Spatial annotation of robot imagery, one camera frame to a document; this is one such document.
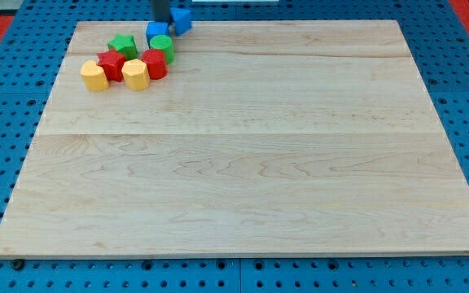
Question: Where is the yellow heart block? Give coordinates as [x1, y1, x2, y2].
[80, 60, 110, 92]

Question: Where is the red star block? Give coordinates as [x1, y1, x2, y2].
[97, 49, 126, 82]

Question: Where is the green star block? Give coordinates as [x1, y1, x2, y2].
[107, 33, 138, 60]

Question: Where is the wooden board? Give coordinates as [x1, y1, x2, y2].
[0, 20, 469, 260]

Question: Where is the red cylinder block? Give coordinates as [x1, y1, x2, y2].
[141, 49, 168, 80]

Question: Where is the yellow hexagon block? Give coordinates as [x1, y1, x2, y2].
[121, 59, 151, 91]

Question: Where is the green cylinder block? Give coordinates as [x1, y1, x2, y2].
[149, 34, 175, 64]

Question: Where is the blue triangle block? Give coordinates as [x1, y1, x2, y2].
[170, 7, 192, 36]

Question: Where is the blue cube block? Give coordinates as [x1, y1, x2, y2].
[145, 21, 170, 44]

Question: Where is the dark cylindrical robot pusher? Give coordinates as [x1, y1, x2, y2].
[150, 0, 173, 24]

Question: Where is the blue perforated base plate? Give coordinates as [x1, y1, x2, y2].
[0, 1, 469, 292]

